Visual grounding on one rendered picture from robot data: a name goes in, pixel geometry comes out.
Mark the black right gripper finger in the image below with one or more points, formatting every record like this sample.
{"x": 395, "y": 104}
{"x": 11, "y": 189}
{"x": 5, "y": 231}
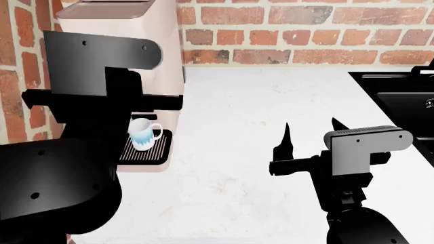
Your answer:
{"x": 285, "y": 150}
{"x": 337, "y": 125}

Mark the pink coffee machine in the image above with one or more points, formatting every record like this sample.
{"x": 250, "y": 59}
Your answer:
{"x": 159, "y": 33}

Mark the white mug with blue pattern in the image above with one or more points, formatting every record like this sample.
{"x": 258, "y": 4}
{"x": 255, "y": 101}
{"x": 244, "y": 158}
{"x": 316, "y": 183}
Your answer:
{"x": 140, "y": 134}

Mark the black countertop appliance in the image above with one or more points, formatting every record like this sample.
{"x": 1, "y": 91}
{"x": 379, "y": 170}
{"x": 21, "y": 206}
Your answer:
{"x": 403, "y": 111}

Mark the black ribbed drip tray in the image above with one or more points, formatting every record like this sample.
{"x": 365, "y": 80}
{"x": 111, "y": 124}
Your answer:
{"x": 159, "y": 150}

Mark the light grey right wrist camera box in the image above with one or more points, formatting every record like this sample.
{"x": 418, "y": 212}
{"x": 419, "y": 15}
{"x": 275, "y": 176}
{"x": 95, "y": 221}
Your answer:
{"x": 352, "y": 152}

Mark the dark grey left wrist camera box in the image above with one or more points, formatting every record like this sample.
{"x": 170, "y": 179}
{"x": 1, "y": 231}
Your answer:
{"x": 88, "y": 63}

